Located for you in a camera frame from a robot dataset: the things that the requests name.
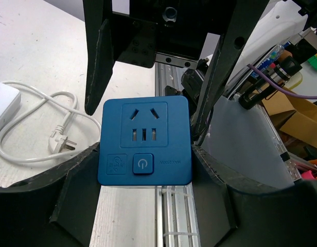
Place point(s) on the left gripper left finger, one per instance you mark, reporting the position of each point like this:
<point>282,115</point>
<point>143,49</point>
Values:
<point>54,208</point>

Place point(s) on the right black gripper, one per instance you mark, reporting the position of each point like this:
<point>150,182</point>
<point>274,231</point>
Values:
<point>171,32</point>

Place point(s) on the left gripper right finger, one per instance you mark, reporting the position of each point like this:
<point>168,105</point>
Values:
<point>234,210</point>

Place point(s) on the blue cube socket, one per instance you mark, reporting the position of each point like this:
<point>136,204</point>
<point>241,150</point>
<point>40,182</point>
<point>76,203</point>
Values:
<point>145,142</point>

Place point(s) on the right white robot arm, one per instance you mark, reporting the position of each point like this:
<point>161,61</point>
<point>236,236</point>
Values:
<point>286,19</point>

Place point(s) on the white colourful power strip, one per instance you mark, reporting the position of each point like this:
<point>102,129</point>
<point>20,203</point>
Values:
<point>10,100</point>

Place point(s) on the cardboard box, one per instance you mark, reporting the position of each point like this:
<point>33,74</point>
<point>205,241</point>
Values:
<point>293,116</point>

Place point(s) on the green plastic bin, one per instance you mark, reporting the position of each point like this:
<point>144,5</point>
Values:
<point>316,61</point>

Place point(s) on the aluminium rail frame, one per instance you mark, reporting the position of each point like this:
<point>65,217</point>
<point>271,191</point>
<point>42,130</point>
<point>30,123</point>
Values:
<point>247,142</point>

